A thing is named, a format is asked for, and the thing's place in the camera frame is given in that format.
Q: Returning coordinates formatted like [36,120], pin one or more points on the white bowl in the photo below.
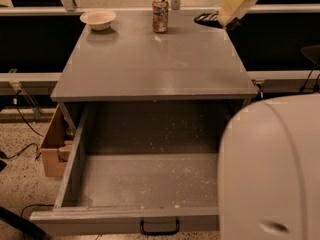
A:
[98,19]

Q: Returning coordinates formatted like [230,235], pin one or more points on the grey cabinet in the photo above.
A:
[130,62]

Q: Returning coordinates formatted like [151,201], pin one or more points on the brown drink can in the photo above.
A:
[160,10]

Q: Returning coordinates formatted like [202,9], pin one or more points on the black rxbar chocolate bar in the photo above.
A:
[211,20]

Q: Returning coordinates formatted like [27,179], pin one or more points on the cardboard box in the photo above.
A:
[56,146]

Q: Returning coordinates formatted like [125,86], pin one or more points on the open grey top drawer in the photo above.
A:
[133,161]

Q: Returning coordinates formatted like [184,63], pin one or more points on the black object bottom left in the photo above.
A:
[23,225]

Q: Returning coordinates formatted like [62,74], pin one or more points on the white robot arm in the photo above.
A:
[269,171]

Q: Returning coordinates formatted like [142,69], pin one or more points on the black drawer handle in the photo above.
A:
[159,228]

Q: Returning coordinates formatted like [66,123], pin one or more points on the metal window rail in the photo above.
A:
[31,83]

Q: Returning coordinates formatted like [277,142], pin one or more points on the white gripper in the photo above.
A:
[236,4]

